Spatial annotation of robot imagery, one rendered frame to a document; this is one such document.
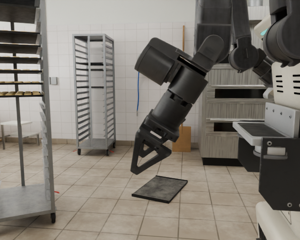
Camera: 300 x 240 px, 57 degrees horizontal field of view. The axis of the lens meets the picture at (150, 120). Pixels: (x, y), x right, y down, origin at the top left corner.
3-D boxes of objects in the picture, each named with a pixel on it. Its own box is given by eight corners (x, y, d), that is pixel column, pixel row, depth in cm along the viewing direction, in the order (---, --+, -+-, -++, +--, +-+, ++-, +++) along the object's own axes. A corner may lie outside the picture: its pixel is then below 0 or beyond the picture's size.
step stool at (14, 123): (40, 145, 497) (38, 120, 491) (22, 151, 455) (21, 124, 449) (19, 144, 509) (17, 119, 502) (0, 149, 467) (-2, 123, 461)
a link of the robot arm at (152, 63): (229, 41, 44) (222, 47, 52) (167, 3, 44) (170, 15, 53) (187, 105, 46) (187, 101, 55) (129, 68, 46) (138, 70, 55)
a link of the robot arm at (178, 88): (213, 76, 47) (210, 76, 52) (178, 55, 47) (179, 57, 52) (190, 111, 48) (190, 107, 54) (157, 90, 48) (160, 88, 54)
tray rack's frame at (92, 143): (88, 144, 489) (85, 40, 463) (116, 145, 485) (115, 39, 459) (75, 154, 425) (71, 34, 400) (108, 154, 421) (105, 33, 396)
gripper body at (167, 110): (141, 125, 47) (164, 88, 46) (147, 115, 57) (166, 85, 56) (173, 145, 47) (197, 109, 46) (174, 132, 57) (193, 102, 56)
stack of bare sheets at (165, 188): (155, 177, 334) (155, 175, 333) (187, 182, 317) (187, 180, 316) (131, 196, 280) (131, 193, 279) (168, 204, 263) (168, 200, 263)
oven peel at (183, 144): (172, 151, 452) (174, 25, 449) (172, 151, 455) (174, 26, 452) (190, 152, 449) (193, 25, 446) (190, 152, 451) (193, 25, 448)
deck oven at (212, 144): (198, 171, 357) (203, 7, 328) (195, 148, 475) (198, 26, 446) (328, 176, 337) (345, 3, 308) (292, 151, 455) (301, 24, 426)
